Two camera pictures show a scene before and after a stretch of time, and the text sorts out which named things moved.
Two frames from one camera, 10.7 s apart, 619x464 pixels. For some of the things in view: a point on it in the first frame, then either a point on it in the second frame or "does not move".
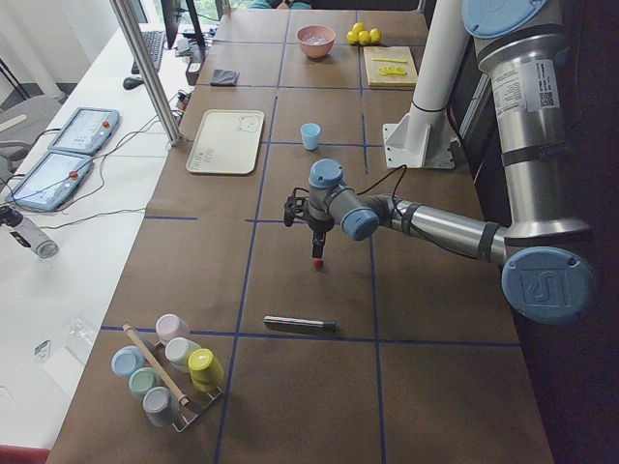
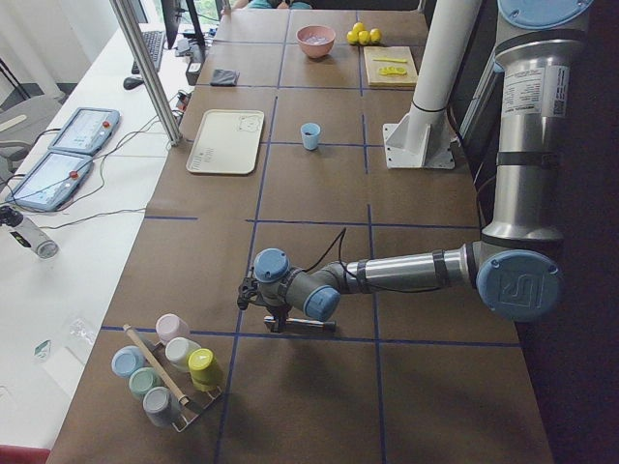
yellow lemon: (363, 38) does not move
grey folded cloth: (224, 77) does not move
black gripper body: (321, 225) -> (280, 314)
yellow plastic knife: (397, 60) does not move
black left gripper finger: (319, 239) -> (280, 320)
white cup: (177, 351) does not move
